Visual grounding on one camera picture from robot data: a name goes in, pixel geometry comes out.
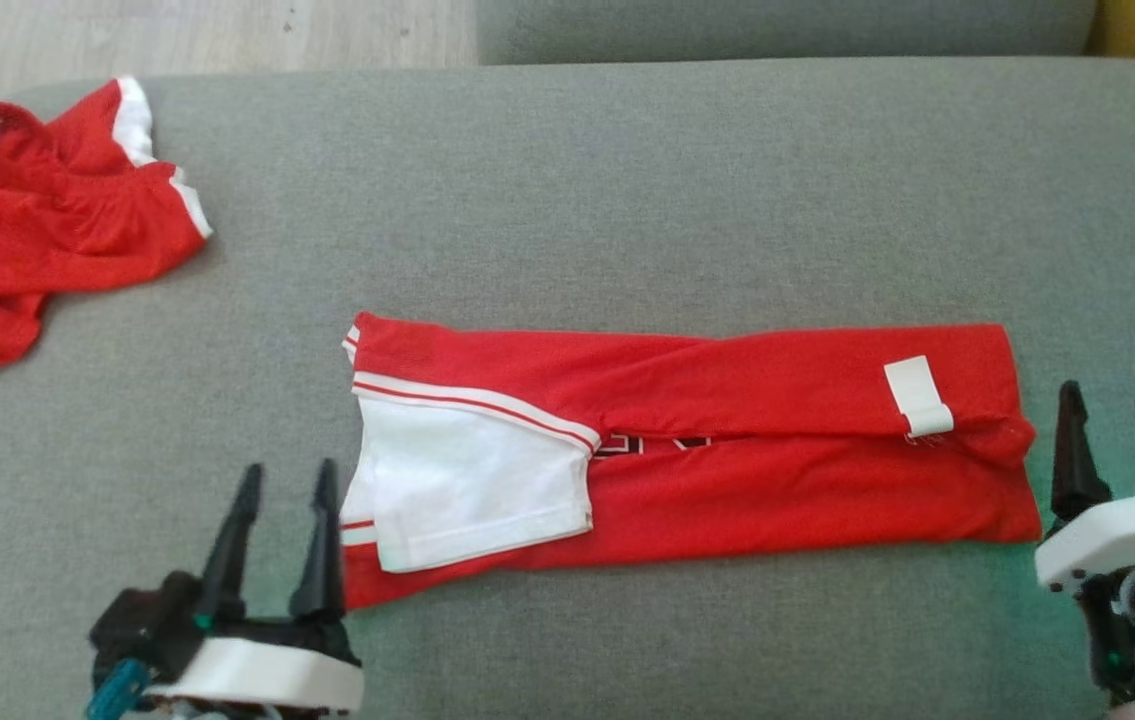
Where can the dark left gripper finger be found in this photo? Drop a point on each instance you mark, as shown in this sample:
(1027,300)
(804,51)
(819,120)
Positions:
(322,560)
(232,550)

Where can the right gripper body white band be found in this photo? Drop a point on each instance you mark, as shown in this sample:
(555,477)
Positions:
(1117,535)

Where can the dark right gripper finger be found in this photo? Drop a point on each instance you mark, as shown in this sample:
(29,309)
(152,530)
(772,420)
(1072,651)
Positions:
(1075,460)

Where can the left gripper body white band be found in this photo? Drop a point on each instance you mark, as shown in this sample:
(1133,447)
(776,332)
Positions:
(257,675)

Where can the red white jersey shirt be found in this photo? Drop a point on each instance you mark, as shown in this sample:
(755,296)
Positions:
(777,480)

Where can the red mesh shorts white trim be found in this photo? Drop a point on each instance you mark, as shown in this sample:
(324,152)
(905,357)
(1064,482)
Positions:
(37,230)

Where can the large grey sofa seat cushion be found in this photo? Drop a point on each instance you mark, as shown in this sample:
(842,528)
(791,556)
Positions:
(567,200)

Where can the small grey sofa cushion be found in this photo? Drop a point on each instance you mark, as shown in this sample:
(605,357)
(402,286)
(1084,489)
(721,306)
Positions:
(777,30)

